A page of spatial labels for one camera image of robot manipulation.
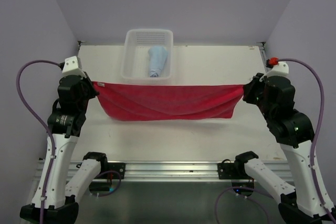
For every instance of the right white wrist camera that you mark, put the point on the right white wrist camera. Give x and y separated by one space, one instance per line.
275 68

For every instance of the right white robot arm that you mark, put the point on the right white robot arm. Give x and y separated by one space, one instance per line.
293 131

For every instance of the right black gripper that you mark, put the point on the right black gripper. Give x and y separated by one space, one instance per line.
249 88

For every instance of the light blue towel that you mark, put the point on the light blue towel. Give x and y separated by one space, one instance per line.
158 56

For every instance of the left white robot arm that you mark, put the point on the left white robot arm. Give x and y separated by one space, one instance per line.
57 200

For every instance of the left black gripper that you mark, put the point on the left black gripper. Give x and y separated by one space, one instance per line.
87 81

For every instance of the white plastic basket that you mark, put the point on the white plastic basket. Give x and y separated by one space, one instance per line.
135 61

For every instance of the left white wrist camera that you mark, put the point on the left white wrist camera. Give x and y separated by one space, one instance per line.
72 66

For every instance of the aluminium mounting rail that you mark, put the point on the aluminium mounting rail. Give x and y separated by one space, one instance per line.
174 171

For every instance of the pink towel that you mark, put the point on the pink towel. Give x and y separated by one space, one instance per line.
127 102

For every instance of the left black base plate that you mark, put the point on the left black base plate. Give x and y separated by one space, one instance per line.
119 167

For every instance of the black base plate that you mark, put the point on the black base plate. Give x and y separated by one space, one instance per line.
119 167
227 170

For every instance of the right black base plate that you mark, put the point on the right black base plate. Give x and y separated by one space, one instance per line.
227 170

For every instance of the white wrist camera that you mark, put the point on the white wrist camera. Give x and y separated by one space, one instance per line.
72 66
275 68

